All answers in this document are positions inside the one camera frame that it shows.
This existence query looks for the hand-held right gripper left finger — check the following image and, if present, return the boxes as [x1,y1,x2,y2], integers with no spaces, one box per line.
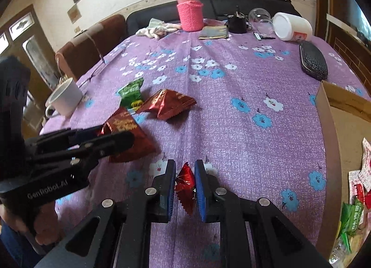
[35,159,177,268]

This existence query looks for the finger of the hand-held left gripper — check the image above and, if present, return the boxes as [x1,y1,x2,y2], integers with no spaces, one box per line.
[25,127,102,152]
[27,131,135,176]

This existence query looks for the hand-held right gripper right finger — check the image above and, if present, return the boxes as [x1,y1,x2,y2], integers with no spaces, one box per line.
[194,159,332,268]

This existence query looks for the small red snack packet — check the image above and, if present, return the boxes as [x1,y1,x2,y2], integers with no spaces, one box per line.
[175,163,198,216]

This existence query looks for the red gold snack packet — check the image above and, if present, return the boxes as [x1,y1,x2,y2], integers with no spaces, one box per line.
[98,107,158,163]

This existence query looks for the cardboard box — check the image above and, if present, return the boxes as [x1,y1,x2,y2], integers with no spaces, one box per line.
[314,80,371,263]

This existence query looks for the pile of snack packets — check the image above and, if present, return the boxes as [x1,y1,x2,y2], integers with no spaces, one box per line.
[330,137,371,257]

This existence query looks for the person's left hand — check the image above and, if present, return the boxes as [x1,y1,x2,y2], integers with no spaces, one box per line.
[6,201,63,247]

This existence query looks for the white mug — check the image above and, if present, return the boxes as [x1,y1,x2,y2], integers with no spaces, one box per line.
[45,77,83,118]

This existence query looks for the green snack packet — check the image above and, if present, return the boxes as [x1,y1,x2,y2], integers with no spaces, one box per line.
[117,77,144,110]

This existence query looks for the dark red foil packet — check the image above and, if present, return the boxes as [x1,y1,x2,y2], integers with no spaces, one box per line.
[136,89,198,120]

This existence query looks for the purple floral tablecloth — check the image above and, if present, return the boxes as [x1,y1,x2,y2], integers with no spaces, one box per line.
[39,21,368,268]

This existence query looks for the wooden glazed door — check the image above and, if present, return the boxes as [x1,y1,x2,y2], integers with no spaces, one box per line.
[0,4,63,138]

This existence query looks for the brown chair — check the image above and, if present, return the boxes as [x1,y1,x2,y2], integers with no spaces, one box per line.
[55,14,128,83]

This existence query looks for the white cloth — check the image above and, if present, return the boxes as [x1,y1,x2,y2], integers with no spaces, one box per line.
[136,18,182,39]

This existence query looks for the person's blue trousers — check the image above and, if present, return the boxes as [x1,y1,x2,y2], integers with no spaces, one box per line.
[0,222,35,268]

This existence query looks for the black sofa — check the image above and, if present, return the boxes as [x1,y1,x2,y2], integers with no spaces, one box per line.
[126,0,302,36]

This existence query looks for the pink knit-sleeved bottle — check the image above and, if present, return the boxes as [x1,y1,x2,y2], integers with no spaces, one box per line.
[176,0,204,32]

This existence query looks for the small black cup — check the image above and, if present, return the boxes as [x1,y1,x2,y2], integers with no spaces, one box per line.
[227,5,253,34]

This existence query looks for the black glasses case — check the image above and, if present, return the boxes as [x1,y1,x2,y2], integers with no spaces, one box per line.
[299,41,329,81]

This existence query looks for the clear plastic cup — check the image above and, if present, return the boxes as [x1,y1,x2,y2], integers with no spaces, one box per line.
[248,8,274,35]

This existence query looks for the white plastic jar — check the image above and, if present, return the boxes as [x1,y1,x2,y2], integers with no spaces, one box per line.
[272,12,313,42]

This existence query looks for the window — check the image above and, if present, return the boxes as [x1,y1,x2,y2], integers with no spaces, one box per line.
[345,0,371,48]

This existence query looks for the yellow wall plaque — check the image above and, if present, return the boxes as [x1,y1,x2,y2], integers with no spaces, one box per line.
[67,5,80,23]

